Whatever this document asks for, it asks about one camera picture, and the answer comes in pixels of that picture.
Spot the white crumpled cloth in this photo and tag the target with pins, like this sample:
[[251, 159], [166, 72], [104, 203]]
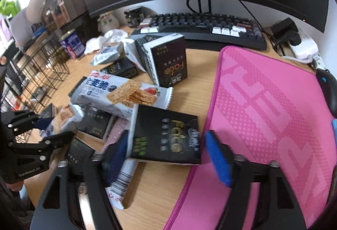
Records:
[[112, 36]]

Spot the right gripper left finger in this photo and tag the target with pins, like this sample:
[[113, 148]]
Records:
[[58, 206]]

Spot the black mechanical keyboard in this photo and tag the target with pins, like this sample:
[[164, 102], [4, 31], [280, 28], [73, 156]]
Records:
[[206, 27]]

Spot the black Face tissue pack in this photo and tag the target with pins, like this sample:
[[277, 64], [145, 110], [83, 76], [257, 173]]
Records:
[[158, 135], [96, 123], [122, 67], [166, 57]]

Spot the black power adapter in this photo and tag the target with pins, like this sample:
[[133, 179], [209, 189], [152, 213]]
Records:
[[286, 31]]

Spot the blue tin can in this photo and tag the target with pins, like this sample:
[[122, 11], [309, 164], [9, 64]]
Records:
[[72, 44]]

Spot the white round fan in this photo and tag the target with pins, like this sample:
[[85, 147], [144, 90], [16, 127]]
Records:
[[35, 9]]

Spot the dark acrylic storage cabinet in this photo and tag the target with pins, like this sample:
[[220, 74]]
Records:
[[57, 13]]

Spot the black computer mouse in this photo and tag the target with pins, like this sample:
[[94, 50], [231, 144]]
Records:
[[328, 85]]

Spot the white sachet packet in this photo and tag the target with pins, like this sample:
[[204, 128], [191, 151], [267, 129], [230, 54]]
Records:
[[132, 53]]

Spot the pink mouse pad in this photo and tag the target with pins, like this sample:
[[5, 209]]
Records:
[[265, 110]]

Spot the Aji cracker snack packet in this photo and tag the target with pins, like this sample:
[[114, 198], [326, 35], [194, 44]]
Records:
[[118, 96]]

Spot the white red stick packet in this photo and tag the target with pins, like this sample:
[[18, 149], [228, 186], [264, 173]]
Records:
[[118, 189]]

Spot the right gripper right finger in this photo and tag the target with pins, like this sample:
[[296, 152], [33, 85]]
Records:
[[277, 206]]

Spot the person left hand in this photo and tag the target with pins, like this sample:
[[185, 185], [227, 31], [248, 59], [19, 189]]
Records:
[[15, 187]]

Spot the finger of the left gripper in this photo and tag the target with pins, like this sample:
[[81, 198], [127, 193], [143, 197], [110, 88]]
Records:
[[52, 140], [21, 121]]

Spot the white power strip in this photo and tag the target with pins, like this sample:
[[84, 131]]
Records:
[[303, 48]]

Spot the black wire basket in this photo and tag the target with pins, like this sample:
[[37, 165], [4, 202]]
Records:
[[33, 73]]

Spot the white blue snack packet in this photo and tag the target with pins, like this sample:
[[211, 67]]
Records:
[[68, 119], [108, 54]]

